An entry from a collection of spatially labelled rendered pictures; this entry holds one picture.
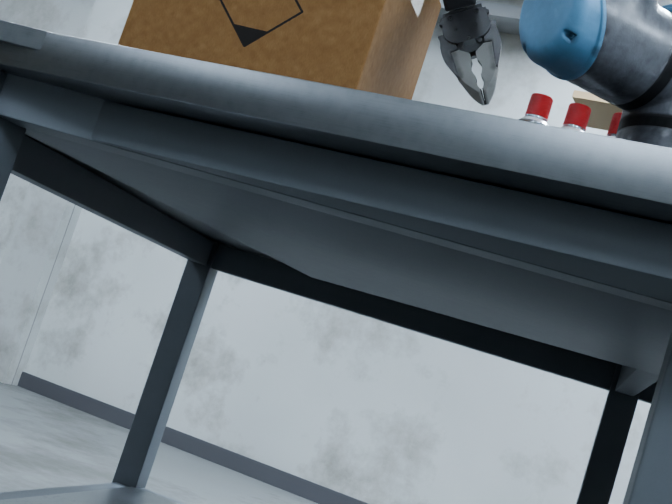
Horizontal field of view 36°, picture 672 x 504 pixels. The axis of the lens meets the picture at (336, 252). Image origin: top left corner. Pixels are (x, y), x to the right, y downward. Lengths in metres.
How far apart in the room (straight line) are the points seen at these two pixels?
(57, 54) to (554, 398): 3.81
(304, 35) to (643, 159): 0.54
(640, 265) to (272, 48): 0.56
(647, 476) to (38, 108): 0.64
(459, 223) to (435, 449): 3.93
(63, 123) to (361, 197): 0.32
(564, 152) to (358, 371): 4.16
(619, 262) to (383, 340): 4.10
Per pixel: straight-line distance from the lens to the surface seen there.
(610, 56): 1.13
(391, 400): 4.81
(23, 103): 1.05
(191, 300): 2.40
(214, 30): 1.22
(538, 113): 1.53
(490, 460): 4.65
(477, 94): 1.55
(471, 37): 1.58
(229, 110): 0.87
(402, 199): 0.83
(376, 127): 0.81
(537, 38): 1.14
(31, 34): 1.02
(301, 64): 1.17
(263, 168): 0.89
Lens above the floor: 0.62
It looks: 6 degrees up
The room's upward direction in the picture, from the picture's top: 18 degrees clockwise
